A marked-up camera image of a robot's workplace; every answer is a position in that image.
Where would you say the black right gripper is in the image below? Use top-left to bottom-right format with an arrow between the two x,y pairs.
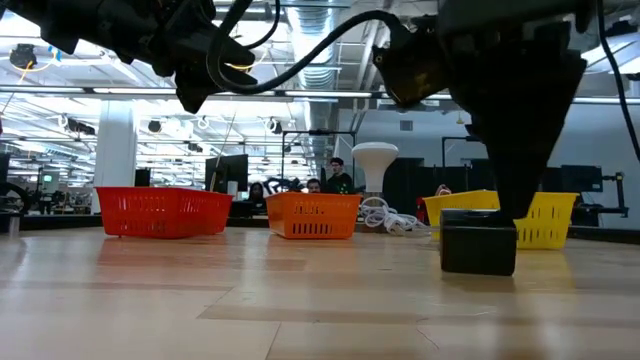
437,0 -> 597,221

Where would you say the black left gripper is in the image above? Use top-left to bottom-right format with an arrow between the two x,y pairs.
149,0 -> 260,114

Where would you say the black charger cube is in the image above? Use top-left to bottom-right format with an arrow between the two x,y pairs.
439,208 -> 519,278

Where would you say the black background monitor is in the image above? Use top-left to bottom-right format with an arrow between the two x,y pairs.
559,164 -> 604,194

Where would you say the yellow plastic basket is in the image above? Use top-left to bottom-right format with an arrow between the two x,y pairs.
422,189 -> 580,251

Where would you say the black computer monitor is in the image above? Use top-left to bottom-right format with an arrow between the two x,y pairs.
204,154 -> 250,193

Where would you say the white bulb lamp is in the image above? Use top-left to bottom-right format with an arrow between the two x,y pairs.
351,142 -> 400,202

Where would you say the white building column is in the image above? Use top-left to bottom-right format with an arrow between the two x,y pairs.
92,99 -> 138,214

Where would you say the orange plastic basket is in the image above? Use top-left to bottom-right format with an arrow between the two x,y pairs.
264,192 -> 362,240

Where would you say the red plastic basket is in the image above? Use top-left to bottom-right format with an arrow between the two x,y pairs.
94,186 -> 235,240

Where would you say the black background stand frame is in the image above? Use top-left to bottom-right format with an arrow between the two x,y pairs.
441,135 -> 485,167
281,129 -> 358,194

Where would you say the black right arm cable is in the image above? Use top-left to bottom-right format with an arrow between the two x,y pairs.
206,0 -> 404,97
595,0 -> 640,164

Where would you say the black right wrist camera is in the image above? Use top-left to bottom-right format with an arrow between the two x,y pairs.
371,17 -> 452,110

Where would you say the white lamp cable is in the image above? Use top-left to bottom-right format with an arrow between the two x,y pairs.
358,196 -> 432,238

